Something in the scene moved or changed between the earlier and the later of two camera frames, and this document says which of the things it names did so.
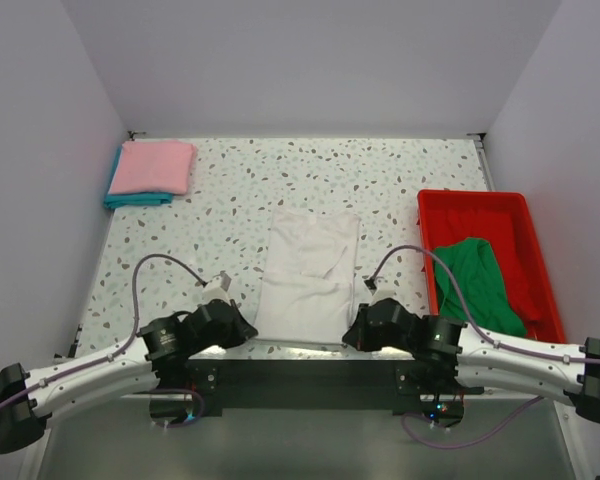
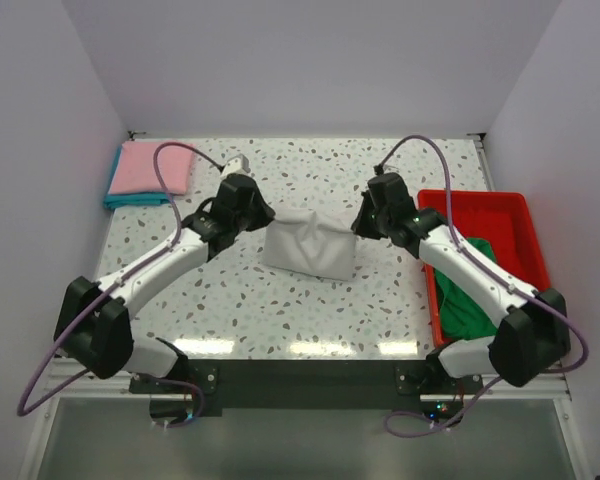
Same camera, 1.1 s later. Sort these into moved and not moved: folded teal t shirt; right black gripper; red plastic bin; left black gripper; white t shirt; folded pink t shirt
Moved: white t shirt; right black gripper; left black gripper
Not moved: folded pink t shirt; folded teal t shirt; red plastic bin
